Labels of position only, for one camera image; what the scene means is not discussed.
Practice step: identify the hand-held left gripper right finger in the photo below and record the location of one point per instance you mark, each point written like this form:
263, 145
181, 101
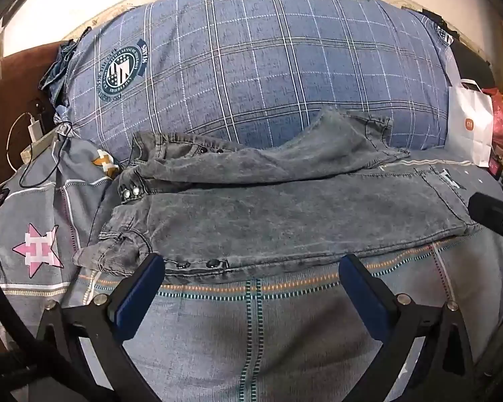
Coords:
365, 299

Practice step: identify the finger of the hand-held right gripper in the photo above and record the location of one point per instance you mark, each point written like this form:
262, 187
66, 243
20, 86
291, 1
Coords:
496, 217

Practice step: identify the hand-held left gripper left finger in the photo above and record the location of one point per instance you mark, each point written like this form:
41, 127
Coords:
137, 299

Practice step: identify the grey denim pants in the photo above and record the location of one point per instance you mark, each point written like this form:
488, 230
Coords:
276, 209

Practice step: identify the white paper bag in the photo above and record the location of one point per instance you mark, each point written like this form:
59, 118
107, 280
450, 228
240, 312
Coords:
469, 130

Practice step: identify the grey patterned bed sheet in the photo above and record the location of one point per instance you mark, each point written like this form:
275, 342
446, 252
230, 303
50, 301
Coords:
243, 335

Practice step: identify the black garment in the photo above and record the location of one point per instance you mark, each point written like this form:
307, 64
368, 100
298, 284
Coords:
469, 60

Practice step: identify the beige power strip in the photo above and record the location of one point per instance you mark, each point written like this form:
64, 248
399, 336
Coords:
37, 148

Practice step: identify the white charger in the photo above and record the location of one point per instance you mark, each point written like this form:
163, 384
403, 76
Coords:
36, 130

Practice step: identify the blue denim garment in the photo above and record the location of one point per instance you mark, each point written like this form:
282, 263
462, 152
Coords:
54, 75

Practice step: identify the brown wooden headboard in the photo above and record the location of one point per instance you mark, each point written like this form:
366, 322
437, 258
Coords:
8, 92

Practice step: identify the blue plaid quilt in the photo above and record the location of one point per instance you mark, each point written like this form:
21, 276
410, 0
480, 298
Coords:
255, 71

